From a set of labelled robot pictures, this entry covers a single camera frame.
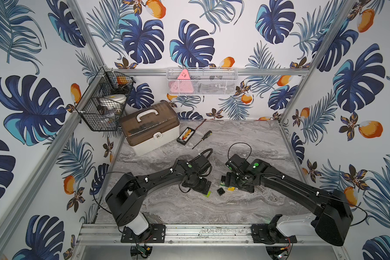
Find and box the white round object in basket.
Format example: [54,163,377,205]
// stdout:
[99,94,127,109]

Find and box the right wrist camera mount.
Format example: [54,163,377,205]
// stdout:
[225,154,250,174]

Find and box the clear mesh wall shelf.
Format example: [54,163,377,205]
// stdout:
[166,68,239,96]

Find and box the black yellow screwdriver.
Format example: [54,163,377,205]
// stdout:
[192,131,212,149]

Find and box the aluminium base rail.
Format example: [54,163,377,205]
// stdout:
[71,222,348,260]

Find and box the pink triangle card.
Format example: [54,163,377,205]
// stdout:
[169,69,194,95]

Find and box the white storage box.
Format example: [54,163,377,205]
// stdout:
[119,101,180,156]

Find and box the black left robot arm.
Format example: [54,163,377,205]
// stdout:
[105,156,212,236]

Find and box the black bit holder case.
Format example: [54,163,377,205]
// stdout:
[177,127,196,145]

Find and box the black square brick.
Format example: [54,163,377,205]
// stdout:
[217,187,225,196]

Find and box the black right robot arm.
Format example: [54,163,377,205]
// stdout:
[226,155,353,247]

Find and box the black wire basket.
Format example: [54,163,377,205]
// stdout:
[75,68,135,132]

